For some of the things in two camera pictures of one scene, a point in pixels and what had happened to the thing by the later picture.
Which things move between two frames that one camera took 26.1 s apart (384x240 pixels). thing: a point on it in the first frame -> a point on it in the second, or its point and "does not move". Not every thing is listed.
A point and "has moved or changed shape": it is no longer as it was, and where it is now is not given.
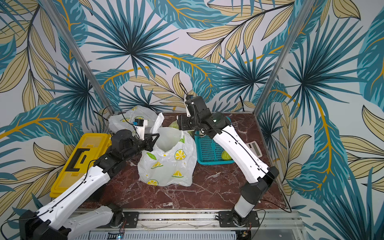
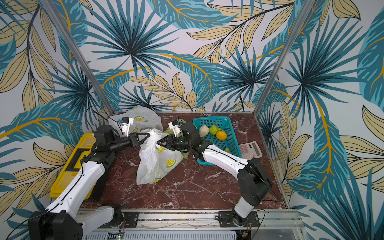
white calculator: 254,147 does not move
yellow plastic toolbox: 91,147 does not move
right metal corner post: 303,12 does not move
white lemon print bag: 172,161 has moved or changed shape
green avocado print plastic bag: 175,125 -> 170,131
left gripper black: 150,141 -> 133,137
